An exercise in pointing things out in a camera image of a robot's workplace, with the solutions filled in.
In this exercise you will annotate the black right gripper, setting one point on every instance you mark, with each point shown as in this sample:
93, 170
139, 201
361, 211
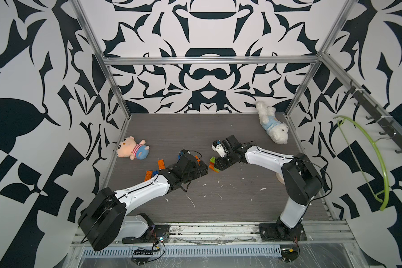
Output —
220, 164

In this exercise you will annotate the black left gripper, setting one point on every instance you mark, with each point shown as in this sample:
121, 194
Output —
199, 173

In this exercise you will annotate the lime green 2x4 lego brick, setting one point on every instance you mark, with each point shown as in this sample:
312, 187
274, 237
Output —
212, 160

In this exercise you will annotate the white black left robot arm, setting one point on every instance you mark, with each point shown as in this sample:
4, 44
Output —
103, 221

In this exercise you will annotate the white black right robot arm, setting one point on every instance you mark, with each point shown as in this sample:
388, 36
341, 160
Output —
301, 179

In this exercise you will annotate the orange lego brick left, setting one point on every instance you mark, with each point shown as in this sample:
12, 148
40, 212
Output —
148, 175

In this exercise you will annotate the white plush dog blue shirt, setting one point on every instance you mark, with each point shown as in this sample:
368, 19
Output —
276, 130

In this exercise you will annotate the pink plush pig toy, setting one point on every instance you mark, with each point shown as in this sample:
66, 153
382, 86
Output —
128, 147

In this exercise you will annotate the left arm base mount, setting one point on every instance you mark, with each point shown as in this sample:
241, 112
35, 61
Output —
147, 231

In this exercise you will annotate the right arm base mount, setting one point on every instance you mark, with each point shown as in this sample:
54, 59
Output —
280, 232

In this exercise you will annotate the white slotted cable duct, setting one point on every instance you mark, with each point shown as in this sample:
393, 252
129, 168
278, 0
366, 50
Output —
183, 251

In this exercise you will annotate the black wall hook rack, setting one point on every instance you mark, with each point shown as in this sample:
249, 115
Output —
376, 114

